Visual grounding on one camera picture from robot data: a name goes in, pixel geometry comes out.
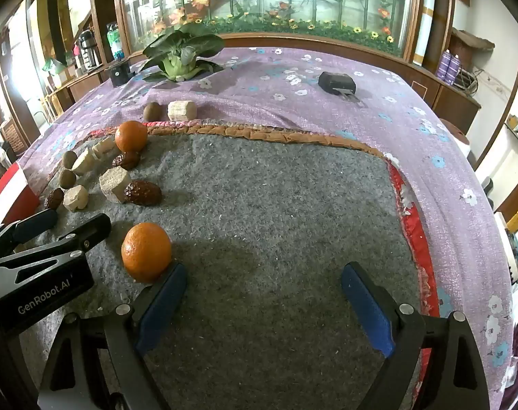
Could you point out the black cylinder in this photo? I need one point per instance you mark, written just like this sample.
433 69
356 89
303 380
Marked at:
118 74

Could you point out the green bok choy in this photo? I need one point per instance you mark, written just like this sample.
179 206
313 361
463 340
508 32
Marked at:
179 62

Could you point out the brown kiwi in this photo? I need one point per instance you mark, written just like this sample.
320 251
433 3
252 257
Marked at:
67 178
152 112

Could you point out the flower mural panel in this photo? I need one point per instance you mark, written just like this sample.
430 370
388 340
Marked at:
284 4

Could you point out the orange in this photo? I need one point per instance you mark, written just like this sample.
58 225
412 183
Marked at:
147 252
131 136

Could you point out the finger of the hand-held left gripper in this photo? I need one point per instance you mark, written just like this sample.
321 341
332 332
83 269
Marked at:
90 230
36 224

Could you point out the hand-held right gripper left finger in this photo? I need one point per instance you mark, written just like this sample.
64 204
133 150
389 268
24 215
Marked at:
158 311

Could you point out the pink bottle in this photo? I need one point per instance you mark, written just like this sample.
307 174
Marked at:
76 56

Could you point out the dark thermos flask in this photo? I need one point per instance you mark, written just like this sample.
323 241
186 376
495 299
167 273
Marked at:
86 49

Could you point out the purple floral tablecloth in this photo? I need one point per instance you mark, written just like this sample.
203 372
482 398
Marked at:
284 102

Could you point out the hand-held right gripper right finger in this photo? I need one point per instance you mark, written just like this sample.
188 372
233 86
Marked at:
368 307

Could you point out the rolled white poster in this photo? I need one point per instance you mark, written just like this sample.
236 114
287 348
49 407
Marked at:
425 17

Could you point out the black power adapter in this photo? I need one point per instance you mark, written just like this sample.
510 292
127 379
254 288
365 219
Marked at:
336 82

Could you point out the green water bottle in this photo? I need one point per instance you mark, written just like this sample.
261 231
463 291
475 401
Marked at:
114 39

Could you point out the green bag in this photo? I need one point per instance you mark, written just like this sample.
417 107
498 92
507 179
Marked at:
53 66

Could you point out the red box with white inside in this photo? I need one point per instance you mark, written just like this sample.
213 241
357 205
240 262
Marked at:
9 196

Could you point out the grey felt mat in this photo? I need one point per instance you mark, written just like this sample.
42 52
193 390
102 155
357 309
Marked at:
263 222

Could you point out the red date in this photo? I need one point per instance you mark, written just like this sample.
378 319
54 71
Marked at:
144 193
53 198
127 160

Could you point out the brown nut on mat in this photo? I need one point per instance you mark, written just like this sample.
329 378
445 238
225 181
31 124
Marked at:
69 159

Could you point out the beige ribbed chunk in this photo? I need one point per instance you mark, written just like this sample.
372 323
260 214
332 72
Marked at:
182 110
103 147
76 198
83 162
115 184

